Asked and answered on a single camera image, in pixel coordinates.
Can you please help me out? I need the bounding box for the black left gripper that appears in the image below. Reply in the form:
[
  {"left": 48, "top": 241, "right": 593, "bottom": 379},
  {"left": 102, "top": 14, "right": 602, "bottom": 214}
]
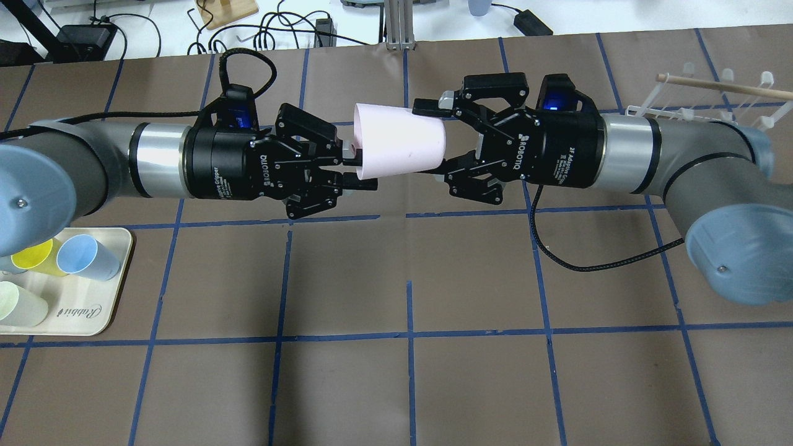
[{"left": 186, "top": 87, "right": 379, "bottom": 219}]

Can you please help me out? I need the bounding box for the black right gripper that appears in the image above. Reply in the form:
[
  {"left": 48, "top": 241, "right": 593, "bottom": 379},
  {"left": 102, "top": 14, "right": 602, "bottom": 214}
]
[{"left": 411, "top": 73, "right": 606, "bottom": 205}]

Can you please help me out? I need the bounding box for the pink plastic cup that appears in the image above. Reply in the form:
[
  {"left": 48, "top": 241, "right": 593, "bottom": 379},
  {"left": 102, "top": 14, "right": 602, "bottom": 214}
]
[{"left": 352, "top": 103, "right": 447, "bottom": 180}]

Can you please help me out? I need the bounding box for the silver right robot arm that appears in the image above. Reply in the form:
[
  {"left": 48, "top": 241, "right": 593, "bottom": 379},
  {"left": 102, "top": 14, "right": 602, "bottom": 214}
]
[{"left": 413, "top": 72, "right": 792, "bottom": 305}]

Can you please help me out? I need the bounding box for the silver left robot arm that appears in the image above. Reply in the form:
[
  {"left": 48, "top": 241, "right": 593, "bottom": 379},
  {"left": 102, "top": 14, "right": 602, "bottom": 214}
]
[{"left": 1, "top": 84, "right": 377, "bottom": 256}]

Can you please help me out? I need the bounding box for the blue cup on desk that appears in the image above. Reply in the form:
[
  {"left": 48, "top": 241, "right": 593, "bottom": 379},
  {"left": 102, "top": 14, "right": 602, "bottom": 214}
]
[{"left": 467, "top": 0, "right": 493, "bottom": 17}]

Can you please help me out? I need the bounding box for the light blue front cup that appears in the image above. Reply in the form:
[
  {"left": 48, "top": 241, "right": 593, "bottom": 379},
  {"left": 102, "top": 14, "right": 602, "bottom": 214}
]
[{"left": 56, "top": 234, "right": 121, "bottom": 281}]

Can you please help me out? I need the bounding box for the yellow plastic cup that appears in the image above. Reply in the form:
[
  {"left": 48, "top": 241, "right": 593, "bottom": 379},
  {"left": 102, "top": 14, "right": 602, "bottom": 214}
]
[{"left": 11, "top": 238, "right": 68, "bottom": 277}]

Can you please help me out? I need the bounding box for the wooden rack dowel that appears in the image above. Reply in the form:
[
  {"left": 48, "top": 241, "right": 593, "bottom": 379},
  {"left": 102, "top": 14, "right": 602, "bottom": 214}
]
[{"left": 656, "top": 73, "right": 792, "bottom": 102}]

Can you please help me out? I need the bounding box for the cream white cup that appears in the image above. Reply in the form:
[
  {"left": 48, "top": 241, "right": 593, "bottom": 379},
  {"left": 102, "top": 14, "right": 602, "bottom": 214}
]
[{"left": 1, "top": 281, "right": 49, "bottom": 328}]

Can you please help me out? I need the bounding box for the black power adapter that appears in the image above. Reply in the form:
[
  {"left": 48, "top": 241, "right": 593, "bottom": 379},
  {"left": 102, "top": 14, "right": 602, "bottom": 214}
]
[{"left": 513, "top": 9, "right": 553, "bottom": 37}]

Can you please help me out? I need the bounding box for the wooden stand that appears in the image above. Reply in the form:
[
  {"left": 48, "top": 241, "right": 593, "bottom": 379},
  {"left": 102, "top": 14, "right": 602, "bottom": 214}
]
[{"left": 195, "top": 0, "right": 260, "bottom": 29}]

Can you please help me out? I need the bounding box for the black monitor stand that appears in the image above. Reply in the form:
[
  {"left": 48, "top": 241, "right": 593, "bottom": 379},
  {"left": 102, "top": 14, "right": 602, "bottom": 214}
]
[{"left": 2, "top": 1, "right": 121, "bottom": 63}]

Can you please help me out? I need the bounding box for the beige plastic tray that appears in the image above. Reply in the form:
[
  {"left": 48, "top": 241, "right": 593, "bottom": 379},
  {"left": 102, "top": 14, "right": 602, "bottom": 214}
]
[{"left": 1, "top": 227, "right": 134, "bottom": 336}]

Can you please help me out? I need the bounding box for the aluminium frame post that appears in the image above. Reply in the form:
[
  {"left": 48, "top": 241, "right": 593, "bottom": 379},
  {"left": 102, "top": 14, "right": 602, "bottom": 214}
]
[{"left": 383, "top": 0, "right": 416, "bottom": 51}]

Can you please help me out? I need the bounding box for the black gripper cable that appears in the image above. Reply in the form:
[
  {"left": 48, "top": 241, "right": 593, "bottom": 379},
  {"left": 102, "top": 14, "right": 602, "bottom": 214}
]
[{"left": 525, "top": 183, "right": 687, "bottom": 273}]

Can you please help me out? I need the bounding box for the white wire cup rack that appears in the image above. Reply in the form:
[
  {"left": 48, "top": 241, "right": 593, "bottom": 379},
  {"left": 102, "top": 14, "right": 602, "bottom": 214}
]
[{"left": 624, "top": 63, "right": 791, "bottom": 131}]

